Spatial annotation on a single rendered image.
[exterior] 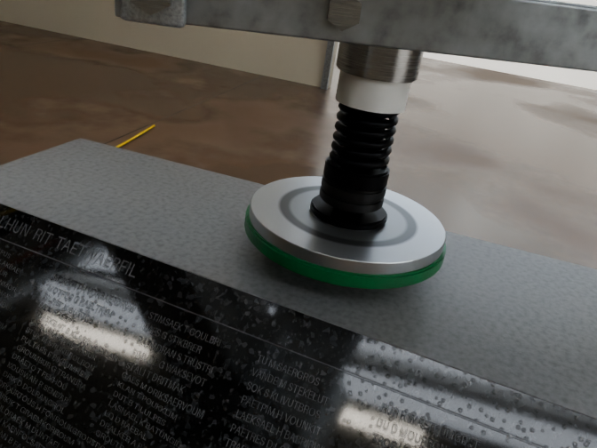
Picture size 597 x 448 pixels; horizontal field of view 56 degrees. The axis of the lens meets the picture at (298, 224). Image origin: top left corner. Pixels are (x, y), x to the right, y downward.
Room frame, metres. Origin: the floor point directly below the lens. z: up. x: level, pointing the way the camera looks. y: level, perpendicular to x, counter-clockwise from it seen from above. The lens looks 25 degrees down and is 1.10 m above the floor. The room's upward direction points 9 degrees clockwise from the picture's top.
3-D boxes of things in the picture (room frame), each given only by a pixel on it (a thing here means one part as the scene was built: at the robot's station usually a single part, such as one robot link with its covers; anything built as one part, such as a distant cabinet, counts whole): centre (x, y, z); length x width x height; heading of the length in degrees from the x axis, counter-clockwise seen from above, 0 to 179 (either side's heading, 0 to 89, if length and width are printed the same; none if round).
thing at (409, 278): (0.56, -0.05, 0.85); 0.22 x 0.22 x 0.04
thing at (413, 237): (0.56, -0.05, 0.85); 0.21 x 0.21 x 0.01
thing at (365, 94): (0.56, -0.05, 1.00); 0.07 x 0.07 x 0.04
